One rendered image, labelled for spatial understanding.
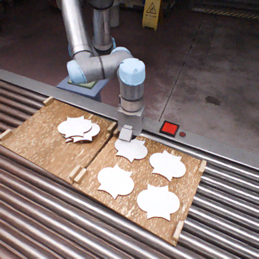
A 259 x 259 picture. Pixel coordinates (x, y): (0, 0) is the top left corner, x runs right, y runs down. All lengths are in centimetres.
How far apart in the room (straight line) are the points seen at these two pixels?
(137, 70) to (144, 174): 42
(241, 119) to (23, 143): 224
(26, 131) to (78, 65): 50
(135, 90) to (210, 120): 193
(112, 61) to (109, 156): 39
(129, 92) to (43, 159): 49
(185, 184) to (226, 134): 164
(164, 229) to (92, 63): 58
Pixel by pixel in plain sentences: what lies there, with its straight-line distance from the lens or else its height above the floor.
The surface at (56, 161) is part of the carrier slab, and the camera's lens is 92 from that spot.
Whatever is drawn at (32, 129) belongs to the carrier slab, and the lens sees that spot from 108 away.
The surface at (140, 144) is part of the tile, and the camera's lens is 91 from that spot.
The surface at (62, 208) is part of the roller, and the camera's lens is 83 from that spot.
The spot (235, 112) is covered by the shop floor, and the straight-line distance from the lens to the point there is 273.
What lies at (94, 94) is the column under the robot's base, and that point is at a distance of 129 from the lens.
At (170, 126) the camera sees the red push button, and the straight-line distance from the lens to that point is 102.
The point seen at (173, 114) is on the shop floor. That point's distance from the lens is 246.
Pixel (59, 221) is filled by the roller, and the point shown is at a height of 92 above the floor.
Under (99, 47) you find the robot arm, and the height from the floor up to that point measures 111.
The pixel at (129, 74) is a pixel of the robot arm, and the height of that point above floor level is 133.
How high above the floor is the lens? 166
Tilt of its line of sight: 48 degrees down
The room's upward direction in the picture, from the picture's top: straight up
